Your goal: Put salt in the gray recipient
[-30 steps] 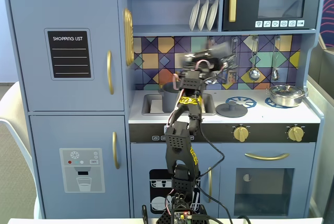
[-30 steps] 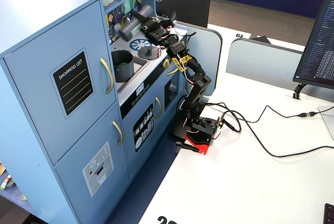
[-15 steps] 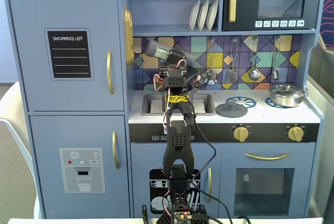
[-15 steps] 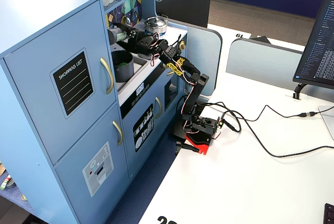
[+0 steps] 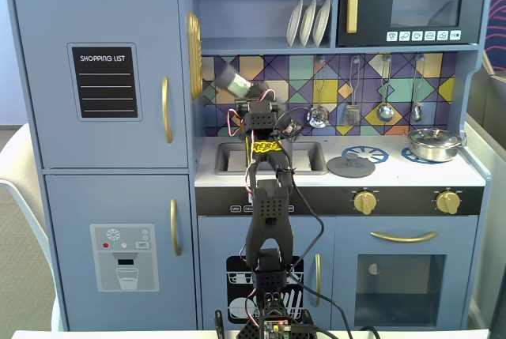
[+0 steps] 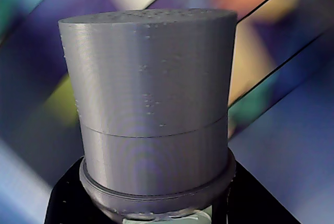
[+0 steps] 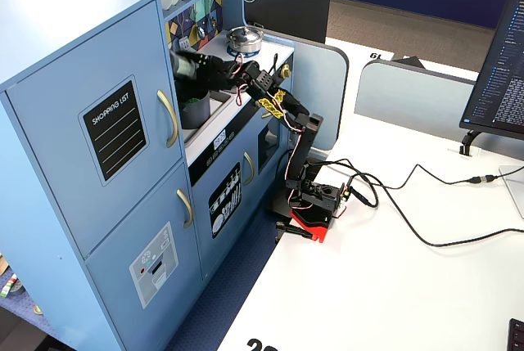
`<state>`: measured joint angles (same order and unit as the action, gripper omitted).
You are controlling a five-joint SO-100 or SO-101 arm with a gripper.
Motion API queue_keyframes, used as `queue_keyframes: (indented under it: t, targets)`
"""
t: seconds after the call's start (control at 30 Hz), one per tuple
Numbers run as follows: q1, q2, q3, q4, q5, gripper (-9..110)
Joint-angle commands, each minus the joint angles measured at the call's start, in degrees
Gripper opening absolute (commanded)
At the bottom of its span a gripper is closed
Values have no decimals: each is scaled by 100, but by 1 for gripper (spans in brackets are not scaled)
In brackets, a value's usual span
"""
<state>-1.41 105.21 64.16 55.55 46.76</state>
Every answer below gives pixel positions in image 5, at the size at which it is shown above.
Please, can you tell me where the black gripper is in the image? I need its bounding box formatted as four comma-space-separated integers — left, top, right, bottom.
236, 89, 282, 115

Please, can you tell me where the gray salt shaker with label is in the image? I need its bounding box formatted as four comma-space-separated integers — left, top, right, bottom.
214, 62, 270, 97

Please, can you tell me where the metal skimmer utensil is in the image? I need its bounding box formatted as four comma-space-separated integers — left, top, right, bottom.
306, 57, 330, 130

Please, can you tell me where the gray sink basin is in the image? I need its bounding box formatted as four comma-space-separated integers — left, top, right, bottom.
214, 141, 329, 176

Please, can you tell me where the white toy plate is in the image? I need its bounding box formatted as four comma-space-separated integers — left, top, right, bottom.
285, 0, 304, 48
299, 0, 318, 47
312, 0, 332, 47

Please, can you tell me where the blue toy kitchen unit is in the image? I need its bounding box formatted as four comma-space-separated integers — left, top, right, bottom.
5, 0, 495, 332

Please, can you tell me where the metal slotted spatula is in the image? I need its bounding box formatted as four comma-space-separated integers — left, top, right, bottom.
342, 56, 361, 128

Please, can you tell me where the gray pot lid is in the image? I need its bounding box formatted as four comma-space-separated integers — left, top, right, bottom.
327, 153, 376, 179

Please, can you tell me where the metal ladle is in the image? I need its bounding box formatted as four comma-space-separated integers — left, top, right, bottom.
376, 55, 396, 123

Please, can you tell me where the toy microwave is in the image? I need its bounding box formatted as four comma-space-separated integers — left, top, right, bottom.
336, 0, 487, 47

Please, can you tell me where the gold stove knob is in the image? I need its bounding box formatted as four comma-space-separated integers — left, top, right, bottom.
353, 190, 378, 216
436, 190, 461, 216

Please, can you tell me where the black shopping list chalkboard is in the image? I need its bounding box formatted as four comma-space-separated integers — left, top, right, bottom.
66, 42, 143, 122

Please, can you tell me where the metal spoon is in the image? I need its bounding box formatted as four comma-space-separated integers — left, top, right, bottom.
410, 54, 426, 122

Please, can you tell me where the blue oven door with window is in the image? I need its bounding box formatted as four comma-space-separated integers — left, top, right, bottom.
334, 216, 479, 330

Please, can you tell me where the steel pot lid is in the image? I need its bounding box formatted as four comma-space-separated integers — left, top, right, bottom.
408, 127, 463, 149

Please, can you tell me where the steel cooking pot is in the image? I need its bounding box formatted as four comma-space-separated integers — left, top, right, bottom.
403, 135, 468, 164

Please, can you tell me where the blue fridge door with dispenser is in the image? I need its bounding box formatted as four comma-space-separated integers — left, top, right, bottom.
43, 174, 198, 331

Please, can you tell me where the blue fridge door with chalkboard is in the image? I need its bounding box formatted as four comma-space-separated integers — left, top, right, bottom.
13, 0, 190, 170

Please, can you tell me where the robot controller circuit board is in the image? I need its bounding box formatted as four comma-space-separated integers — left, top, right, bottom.
262, 317, 294, 335

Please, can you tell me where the white chair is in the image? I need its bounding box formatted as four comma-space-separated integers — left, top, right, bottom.
0, 123, 64, 332

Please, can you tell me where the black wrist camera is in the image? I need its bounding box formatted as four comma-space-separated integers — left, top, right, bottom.
276, 111, 304, 138

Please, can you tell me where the gold toy wall phone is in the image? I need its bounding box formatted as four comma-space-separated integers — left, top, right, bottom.
186, 11, 204, 100

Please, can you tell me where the gold curved fridge handle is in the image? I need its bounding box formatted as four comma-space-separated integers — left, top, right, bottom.
161, 75, 174, 145
169, 198, 183, 257

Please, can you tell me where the gold microwave handle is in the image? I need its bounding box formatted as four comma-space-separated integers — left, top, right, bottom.
346, 0, 360, 35

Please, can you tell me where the black camera cable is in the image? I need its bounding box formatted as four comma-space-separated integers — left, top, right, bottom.
274, 106, 355, 339

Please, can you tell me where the gold dishwasher handle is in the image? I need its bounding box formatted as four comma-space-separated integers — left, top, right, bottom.
315, 253, 323, 308

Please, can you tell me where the gold oven handle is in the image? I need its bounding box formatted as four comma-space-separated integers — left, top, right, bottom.
370, 230, 440, 244

